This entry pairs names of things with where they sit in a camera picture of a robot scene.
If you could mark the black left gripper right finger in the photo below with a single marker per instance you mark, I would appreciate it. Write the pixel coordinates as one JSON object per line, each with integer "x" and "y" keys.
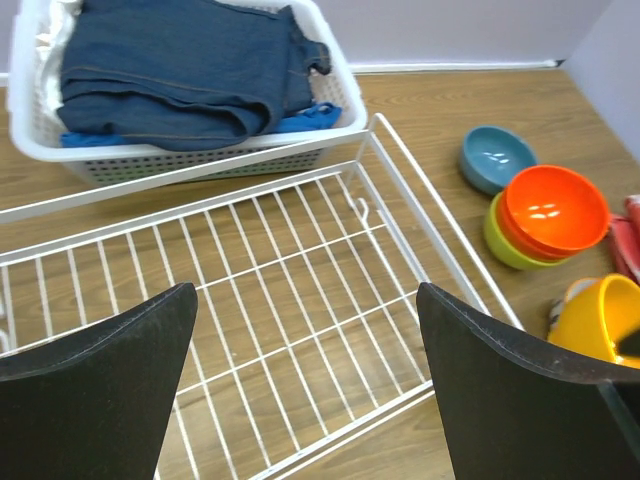
{"x": 514, "y": 406}

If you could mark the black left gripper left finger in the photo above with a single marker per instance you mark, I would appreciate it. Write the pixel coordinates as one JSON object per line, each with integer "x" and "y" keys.
{"x": 95, "y": 404}

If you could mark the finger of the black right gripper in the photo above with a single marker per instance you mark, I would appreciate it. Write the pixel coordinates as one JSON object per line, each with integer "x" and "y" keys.
{"x": 629, "y": 346}

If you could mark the yellow orange bowl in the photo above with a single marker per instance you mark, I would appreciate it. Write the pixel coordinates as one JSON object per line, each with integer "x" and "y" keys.
{"x": 597, "y": 318}

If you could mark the white black striped bowl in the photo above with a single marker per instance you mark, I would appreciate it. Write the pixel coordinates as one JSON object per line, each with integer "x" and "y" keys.
{"x": 573, "y": 290}

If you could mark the red orange bowl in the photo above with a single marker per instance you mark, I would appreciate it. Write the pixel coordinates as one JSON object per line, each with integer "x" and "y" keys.
{"x": 558, "y": 209}
{"x": 520, "y": 241}

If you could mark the lime green bowl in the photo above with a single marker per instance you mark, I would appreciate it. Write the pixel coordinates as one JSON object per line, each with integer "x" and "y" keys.
{"x": 502, "y": 249}

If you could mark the blue bowl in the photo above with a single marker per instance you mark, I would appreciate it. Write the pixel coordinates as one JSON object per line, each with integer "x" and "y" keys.
{"x": 491, "y": 156}

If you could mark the red plastic bag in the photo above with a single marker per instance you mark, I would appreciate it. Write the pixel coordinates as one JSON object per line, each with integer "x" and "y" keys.
{"x": 623, "y": 239}

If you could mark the white plastic basket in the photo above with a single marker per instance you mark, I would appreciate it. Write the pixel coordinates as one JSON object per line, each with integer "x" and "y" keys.
{"x": 36, "y": 135}

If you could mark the dark blue folded cloth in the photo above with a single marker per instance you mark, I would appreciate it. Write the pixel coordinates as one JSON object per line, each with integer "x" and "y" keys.
{"x": 185, "y": 75}

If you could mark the bright blue cloth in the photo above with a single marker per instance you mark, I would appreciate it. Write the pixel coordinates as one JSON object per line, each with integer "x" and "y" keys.
{"x": 320, "y": 116}

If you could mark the white wire dish rack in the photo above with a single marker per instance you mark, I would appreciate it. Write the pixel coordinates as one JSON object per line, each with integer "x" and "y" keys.
{"x": 306, "y": 260}

